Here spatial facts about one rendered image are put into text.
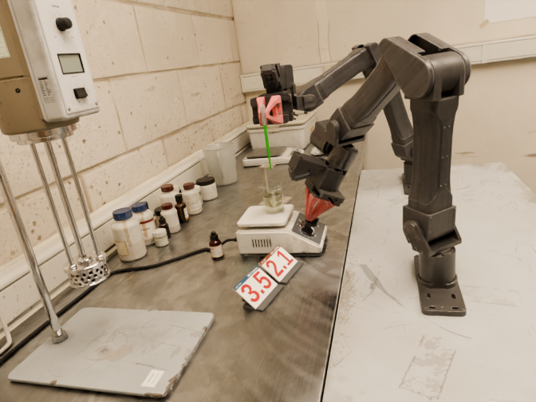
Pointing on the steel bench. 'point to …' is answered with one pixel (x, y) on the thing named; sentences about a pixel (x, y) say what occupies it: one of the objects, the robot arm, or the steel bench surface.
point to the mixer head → (42, 72)
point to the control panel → (312, 226)
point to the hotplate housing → (257, 234)
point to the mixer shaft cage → (92, 261)
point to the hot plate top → (254, 215)
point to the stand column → (31, 258)
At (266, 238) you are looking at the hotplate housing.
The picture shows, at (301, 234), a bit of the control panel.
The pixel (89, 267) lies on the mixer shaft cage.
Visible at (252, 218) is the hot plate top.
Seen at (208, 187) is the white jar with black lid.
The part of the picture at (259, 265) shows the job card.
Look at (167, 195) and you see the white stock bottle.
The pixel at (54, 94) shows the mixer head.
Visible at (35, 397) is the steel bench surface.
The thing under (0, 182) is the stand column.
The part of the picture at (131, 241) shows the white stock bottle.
